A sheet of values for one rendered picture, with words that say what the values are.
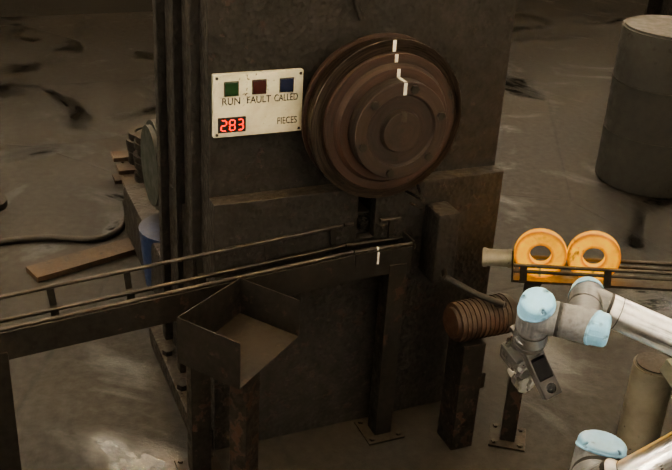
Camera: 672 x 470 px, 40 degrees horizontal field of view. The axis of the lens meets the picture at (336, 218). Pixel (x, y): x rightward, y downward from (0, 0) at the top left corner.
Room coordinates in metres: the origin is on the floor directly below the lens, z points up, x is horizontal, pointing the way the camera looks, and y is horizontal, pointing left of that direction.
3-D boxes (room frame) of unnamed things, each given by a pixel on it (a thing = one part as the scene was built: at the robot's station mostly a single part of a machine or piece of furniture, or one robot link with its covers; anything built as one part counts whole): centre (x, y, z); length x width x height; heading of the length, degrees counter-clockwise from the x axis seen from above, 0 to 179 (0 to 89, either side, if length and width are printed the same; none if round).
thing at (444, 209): (2.62, -0.33, 0.68); 0.11 x 0.08 x 0.24; 24
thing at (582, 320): (1.70, -0.54, 0.96); 0.11 x 0.11 x 0.08; 74
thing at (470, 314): (2.52, -0.47, 0.27); 0.22 x 0.13 x 0.53; 114
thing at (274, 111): (2.47, 0.24, 1.15); 0.26 x 0.02 x 0.18; 114
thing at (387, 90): (2.42, -0.16, 1.11); 0.28 x 0.06 x 0.28; 114
